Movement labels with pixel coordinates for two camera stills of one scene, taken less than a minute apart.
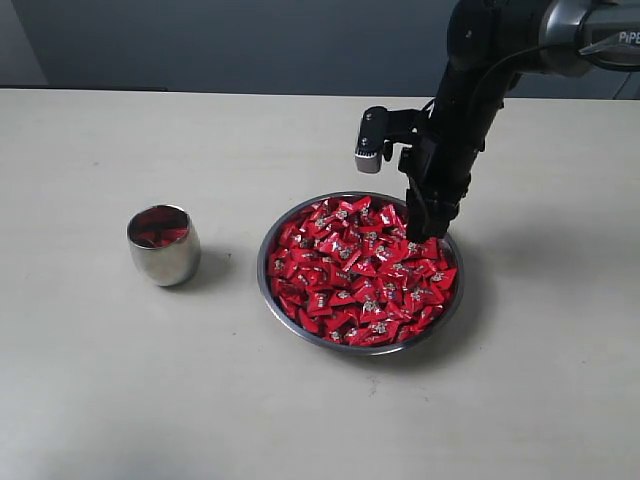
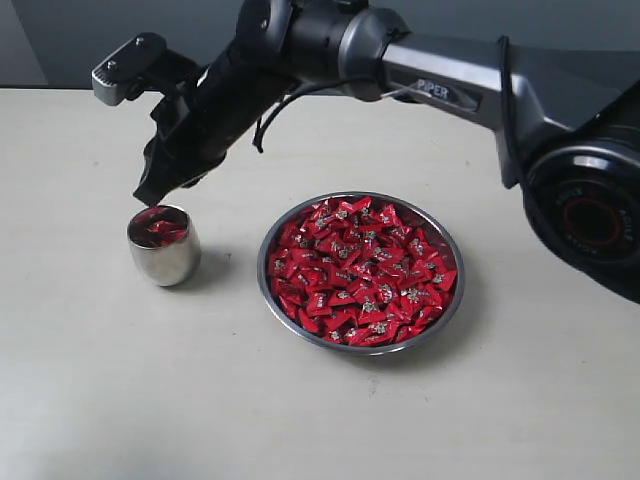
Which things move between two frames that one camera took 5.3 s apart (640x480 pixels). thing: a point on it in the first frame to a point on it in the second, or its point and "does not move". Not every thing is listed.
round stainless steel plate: (339, 273) does not move
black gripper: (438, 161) to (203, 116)
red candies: (158, 225) does not move
